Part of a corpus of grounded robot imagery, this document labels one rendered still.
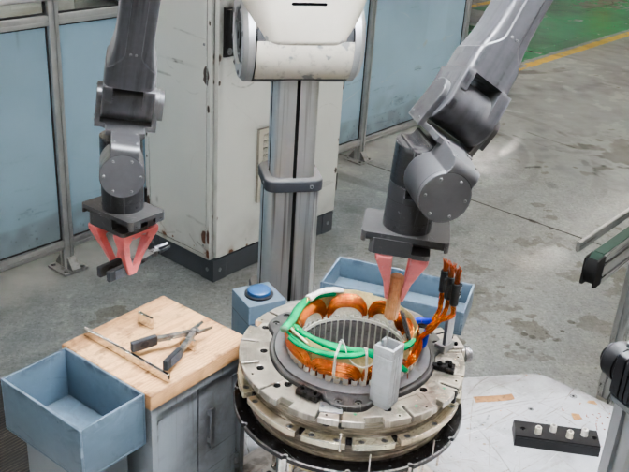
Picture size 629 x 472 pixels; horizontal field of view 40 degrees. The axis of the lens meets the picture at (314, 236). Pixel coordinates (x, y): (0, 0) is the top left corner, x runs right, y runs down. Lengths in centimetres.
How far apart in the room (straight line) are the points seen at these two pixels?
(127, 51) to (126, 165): 14
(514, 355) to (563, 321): 38
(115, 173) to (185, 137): 243
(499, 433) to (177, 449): 63
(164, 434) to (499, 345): 231
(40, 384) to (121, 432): 16
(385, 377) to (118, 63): 51
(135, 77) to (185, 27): 229
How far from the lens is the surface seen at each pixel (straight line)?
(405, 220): 98
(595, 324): 372
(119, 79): 112
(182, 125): 352
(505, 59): 97
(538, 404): 176
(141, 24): 107
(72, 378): 132
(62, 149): 361
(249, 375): 118
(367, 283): 157
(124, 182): 111
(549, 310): 374
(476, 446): 162
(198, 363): 125
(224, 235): 360
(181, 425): 129
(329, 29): 148
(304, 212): 162
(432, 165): 91
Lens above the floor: 177
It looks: 25 degrees down
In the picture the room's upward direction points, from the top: 4 degrees clockwise
